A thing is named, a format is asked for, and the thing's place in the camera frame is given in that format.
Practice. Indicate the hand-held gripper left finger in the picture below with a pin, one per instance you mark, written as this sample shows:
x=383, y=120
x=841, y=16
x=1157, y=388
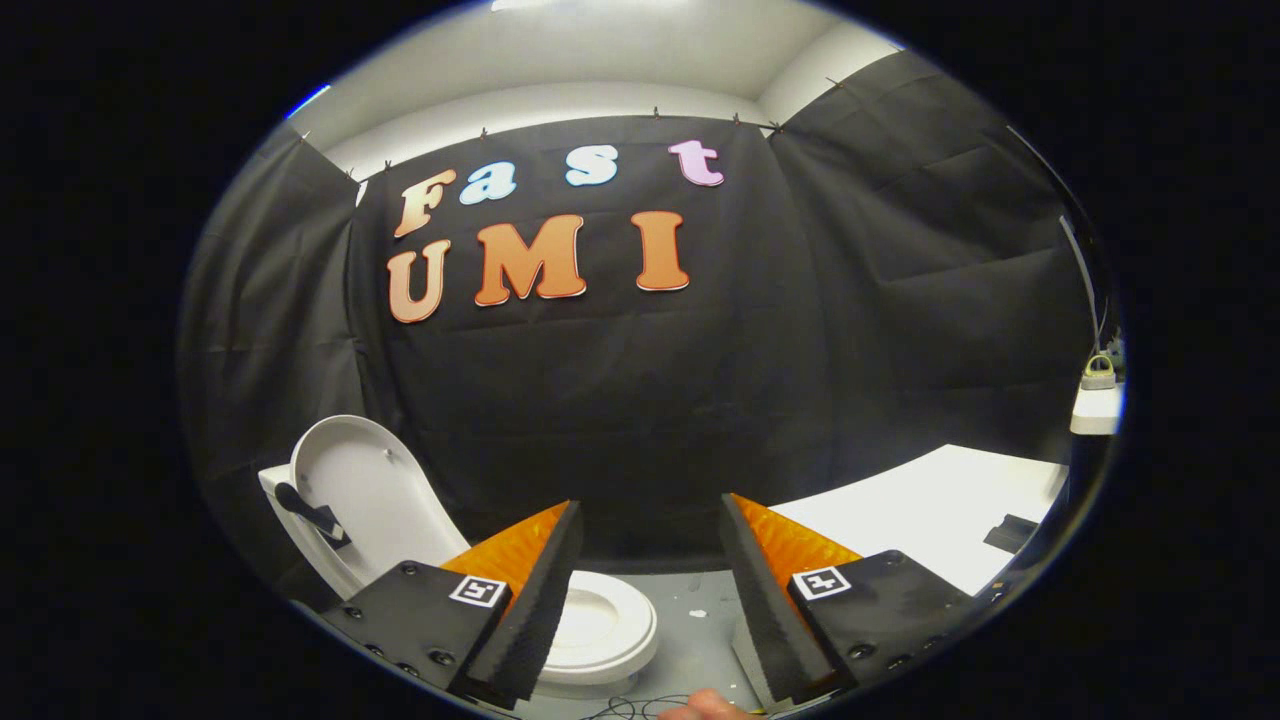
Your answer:
x=535, y=600

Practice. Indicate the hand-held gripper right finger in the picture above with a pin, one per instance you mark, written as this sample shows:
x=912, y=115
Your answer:
x=765, y=610

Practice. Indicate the white toilet lid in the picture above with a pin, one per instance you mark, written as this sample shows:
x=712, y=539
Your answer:
x=380, y=490

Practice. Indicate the white toilet seat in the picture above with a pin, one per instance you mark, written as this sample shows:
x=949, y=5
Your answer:
x=630, y=620

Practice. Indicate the white toilet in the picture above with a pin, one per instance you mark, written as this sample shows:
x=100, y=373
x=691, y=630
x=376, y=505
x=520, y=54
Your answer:
x=600, y=680

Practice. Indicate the white cabinet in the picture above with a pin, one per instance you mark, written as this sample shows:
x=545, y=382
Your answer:
x=920, y=510

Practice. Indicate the black backdrop cloth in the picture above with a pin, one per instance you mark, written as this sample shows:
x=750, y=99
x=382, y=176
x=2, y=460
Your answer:
x=620, y=400

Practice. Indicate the flat black item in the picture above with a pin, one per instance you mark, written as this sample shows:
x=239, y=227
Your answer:
x=1012, y=533

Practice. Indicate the small white device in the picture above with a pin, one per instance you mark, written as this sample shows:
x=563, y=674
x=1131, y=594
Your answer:
x=1097, y=408

